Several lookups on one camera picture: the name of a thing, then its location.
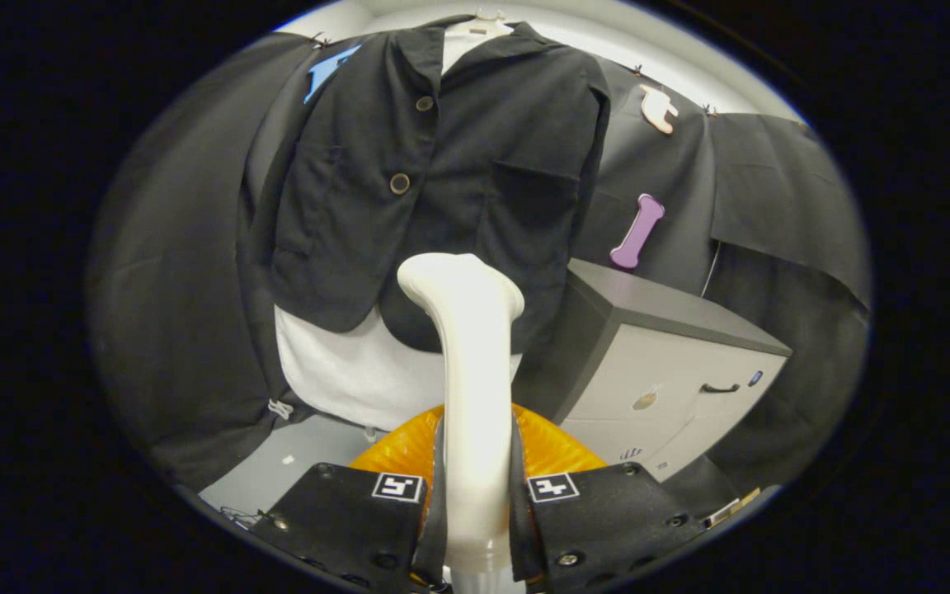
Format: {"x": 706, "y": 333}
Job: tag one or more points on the black jacket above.
{"x": 359, "y": 231}

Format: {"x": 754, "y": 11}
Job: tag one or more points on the white clothes hanger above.
{"x": 479, "y": 25}

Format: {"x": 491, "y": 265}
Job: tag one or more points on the white garment steamer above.
{"x": 475, "y": 371}

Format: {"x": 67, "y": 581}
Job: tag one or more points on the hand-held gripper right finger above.
{"x": 599, "y": 528}

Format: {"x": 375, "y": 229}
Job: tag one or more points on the black backdrop cloth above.
{"x": 772, "y": 181}

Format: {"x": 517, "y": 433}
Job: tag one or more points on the small white clip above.
{"x": 281, "y": 408}

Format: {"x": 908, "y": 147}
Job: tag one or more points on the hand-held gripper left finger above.
{"x": 343, "y": 520}

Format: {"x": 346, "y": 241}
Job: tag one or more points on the grey cabinet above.
{"x": 648, "y": 371}

